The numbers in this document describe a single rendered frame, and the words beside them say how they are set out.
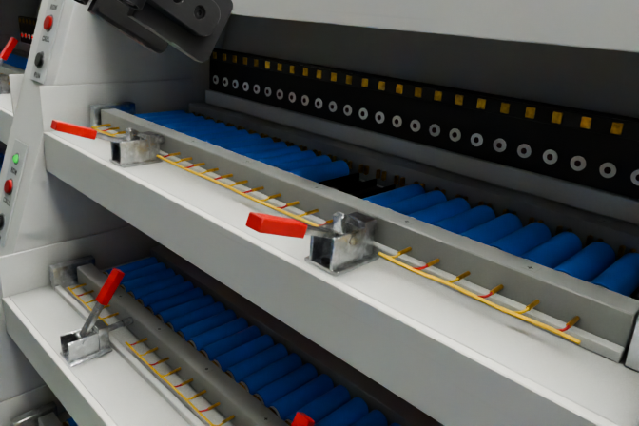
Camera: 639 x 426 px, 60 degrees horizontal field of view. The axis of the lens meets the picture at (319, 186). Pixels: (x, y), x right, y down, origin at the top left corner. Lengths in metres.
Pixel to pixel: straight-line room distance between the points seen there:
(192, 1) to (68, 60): 0.45
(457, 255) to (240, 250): 0.15
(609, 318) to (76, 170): 0.49
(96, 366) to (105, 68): 0.33
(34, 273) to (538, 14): 0.60
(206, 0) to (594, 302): 0.23
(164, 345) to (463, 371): 0.35
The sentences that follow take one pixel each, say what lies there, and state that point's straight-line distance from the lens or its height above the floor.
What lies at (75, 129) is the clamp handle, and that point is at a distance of 0.51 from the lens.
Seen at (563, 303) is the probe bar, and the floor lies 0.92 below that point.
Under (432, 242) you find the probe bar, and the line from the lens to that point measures 0.34.
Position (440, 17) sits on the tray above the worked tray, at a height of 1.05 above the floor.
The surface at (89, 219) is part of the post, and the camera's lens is 0.73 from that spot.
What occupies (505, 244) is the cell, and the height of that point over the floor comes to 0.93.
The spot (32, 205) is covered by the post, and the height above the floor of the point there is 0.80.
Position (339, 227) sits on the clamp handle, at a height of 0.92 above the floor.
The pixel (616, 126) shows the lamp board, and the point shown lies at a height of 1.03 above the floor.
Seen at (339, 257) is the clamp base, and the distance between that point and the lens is 0.33.
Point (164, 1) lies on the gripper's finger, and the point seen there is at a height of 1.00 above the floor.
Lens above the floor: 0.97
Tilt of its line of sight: 5 degrees down
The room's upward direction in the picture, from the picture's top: 16 degrees clockwise
